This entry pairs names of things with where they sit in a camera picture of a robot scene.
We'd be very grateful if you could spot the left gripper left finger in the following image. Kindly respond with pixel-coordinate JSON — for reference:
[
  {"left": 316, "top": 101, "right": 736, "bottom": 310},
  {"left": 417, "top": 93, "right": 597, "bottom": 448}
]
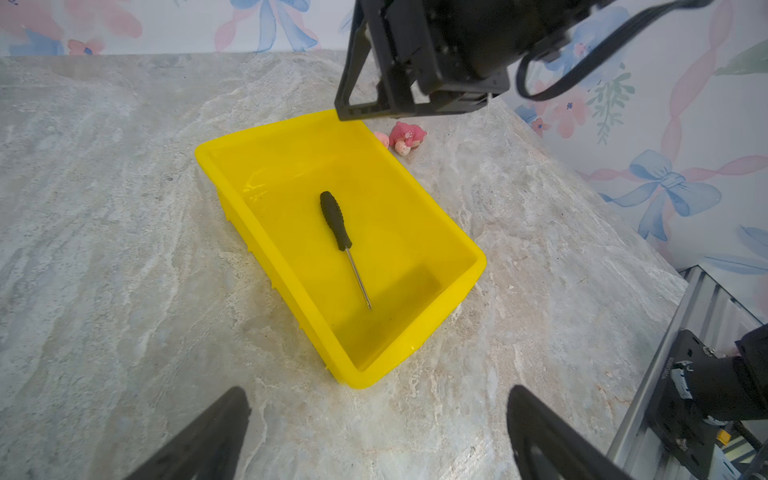
[{"left": 128, "top": 386, "right": 251, "bottom": 479}]

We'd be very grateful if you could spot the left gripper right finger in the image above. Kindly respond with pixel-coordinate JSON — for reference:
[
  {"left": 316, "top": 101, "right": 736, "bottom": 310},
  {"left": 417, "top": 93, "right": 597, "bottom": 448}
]
[{"left": 506, "top": 385, "right": 629, "bottom": 480}]

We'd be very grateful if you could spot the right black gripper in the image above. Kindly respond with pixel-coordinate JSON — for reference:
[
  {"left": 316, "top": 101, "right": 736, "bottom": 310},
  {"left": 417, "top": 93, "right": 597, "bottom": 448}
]
[{"left": 335, "top": 0, "right": 600, "bottom": 121}]

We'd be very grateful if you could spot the black handled screwdriver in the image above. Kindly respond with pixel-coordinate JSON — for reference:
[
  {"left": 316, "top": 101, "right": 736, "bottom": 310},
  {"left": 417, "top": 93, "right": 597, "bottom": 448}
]
[{"left": 320, "top": 191, "right": 372, "bottom": 310}]

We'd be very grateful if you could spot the yellow plastic bin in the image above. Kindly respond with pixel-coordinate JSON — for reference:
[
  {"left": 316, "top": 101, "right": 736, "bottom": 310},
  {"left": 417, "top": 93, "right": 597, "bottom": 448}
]
[{"left": 195, "top": 110, "right": 487, "bottom": 389}]

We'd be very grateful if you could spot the dark pink small toy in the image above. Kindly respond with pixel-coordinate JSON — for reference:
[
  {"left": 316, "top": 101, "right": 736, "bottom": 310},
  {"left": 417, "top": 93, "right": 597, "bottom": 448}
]
[{"left": 389, "top": 121, "right": 427, "bottom": 157}]

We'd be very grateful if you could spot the light pink small toy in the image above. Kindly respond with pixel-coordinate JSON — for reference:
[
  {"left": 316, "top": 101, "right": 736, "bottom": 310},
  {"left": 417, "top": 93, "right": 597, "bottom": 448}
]
[{"left": 374, "top": 132, "right": 390, "bottom": 148}]

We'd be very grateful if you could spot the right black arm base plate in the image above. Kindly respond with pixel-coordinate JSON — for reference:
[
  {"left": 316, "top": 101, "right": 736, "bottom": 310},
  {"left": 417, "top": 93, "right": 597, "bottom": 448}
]
[{"left": 646, "top": 330, "right": 752, "bottom": 479}]

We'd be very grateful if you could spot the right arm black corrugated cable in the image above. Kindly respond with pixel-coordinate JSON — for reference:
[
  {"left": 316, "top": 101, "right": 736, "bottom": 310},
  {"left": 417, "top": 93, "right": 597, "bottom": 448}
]
[{"left": 515, "top": 0, "right": 715, "bottom": 102}]

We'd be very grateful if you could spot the aluminium extrusion rail frame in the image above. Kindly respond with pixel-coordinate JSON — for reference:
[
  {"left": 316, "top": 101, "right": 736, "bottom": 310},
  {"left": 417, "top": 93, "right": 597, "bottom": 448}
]
[{"left": 607, "top": 266, "right": 767, "bottom": 479}]

